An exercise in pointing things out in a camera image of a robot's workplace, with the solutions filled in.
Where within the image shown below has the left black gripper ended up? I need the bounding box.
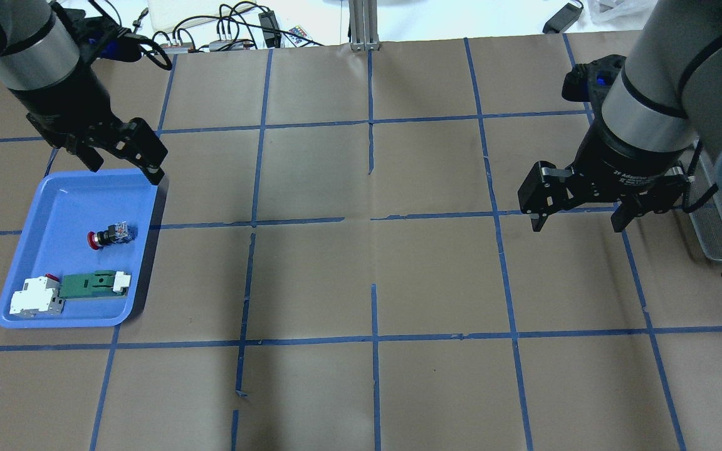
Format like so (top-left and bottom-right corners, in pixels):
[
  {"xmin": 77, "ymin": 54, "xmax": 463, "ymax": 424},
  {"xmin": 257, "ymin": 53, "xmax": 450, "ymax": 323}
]
[{"xmin": 11, "ymin": 66, "xmax": 168, "ymax": 185}]

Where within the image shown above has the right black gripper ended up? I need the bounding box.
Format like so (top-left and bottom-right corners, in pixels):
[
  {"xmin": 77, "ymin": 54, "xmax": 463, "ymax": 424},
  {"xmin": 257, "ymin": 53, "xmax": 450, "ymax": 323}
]
[{"xmin": 518, "ymin": 128, "xmax": 691, "ymax": 233}]

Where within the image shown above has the red emergency stop button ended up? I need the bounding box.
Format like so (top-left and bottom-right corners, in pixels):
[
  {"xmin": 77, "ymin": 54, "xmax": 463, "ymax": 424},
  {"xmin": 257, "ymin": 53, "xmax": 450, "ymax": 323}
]
[{"xmin": 86, "ymin": 222, "xmax": 136, "ymax": 251}]

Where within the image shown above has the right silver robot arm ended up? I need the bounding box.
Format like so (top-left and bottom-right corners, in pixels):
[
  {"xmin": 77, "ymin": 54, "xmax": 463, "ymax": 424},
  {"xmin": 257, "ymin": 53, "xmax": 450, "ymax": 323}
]
[{"xmin": 518, "ymin": 1, "xmax": 722, "ymax": 233}]

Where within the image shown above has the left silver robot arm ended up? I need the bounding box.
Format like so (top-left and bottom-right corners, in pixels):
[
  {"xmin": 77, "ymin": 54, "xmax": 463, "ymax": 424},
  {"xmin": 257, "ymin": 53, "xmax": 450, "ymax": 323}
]
[{"xmin": 0, "ymin": 1, "xmax": 172, "ymax": 185}]

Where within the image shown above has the blue plastic tray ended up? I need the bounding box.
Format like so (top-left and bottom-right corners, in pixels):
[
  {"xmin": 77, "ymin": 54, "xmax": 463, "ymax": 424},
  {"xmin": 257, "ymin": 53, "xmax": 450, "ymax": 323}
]
[{"xmin": 0, "ymin": 168, "xmax": 169, "ymax": 329}]

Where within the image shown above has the green terminal block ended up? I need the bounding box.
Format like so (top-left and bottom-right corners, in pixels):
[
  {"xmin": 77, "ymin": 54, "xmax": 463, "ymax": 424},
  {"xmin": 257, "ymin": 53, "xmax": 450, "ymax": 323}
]
[{"xmin": 58, "ymin": 269, "xmax": 132, "ymax": 299}]

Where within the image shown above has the white circuit breaker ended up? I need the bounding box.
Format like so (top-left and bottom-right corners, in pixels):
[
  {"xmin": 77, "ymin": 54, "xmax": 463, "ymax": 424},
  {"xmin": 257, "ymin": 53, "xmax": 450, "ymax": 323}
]
[{"xmin": 9, "ymin": 274, "xmax": 64, "ymax": 318}]

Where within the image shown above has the black power adapter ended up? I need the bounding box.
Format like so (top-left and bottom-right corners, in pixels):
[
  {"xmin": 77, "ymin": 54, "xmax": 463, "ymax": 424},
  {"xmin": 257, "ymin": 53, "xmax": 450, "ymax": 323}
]
[{"xmin": 542, "ymin": 1, "xmax": 585, "ymax": 34}]

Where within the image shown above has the clear plastic bag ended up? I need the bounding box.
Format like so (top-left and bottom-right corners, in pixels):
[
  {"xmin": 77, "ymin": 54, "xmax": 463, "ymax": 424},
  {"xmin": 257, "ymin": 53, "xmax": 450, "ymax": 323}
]
[{"xmin": 587, "ymin": 0, "xmax": 658, "ymax": 23}]

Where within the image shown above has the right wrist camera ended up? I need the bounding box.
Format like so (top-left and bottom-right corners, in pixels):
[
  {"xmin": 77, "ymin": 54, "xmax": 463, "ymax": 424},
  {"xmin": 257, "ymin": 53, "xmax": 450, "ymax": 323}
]
[{"xmin": 561, "ymin": 54, "xmax": 625, "ymax": 103}]

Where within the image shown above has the silver wire mesh shelf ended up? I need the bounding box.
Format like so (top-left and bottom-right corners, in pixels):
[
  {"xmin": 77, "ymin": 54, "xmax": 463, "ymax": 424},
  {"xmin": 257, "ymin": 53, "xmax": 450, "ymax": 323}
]
[{"xmin": 683, "ymin": 140, "xmax": 722, "ymax": 277}]

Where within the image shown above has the aluminium frame post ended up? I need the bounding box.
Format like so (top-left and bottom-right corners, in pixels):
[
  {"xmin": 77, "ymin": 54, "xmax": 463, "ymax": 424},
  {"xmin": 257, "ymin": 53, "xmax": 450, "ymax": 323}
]
[{"xmin": 348, "ymin": 0, "xmax": 380, "ymax": 53}]

